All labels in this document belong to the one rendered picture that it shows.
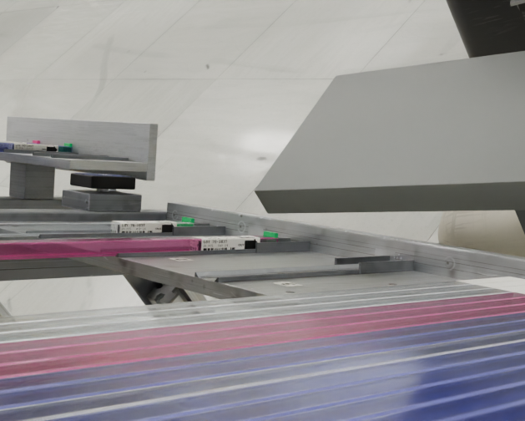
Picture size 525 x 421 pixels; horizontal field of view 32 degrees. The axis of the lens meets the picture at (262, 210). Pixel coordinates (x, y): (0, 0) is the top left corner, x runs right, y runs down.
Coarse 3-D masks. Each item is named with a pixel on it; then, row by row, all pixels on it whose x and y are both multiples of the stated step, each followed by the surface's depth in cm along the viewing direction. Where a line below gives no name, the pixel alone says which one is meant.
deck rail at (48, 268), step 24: (0, 216) 81; (24, 216) 82; (48, 216) 84; (72, 216) 86; (96, 216) 87; (120, 216) 89; (144, 216) 91; (0, 240) 81; (0, 264) 81; (24, 264) 83; (48, 264) 84; (72, 264) 86
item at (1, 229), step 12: (0, 228) 72; (12, 228) 72; (24, 228) 73; (36, 228) 74; (48, 228) 74; (60, 228) 75; (72, 228) 76; (84, 228) 77; (96, 228) 77; (108, 228) 78
